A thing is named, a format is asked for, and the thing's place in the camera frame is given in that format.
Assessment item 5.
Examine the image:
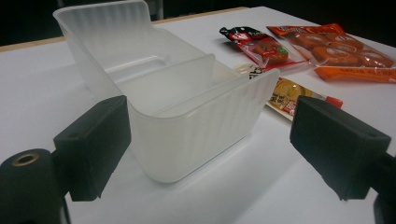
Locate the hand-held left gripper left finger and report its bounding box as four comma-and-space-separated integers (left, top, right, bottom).
52, 94, 132, 203

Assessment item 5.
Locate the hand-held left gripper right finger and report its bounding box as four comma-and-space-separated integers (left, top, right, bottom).
289, 95, 392, 201

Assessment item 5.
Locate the yellow and red snack packet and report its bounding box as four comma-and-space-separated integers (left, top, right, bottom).
234, 63, 344, 121

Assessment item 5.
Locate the large orange snack packet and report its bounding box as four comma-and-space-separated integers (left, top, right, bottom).
266, 22, 396, 84

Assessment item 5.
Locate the black and red snack packet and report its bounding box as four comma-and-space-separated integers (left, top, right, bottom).
219, 26, 309, 71

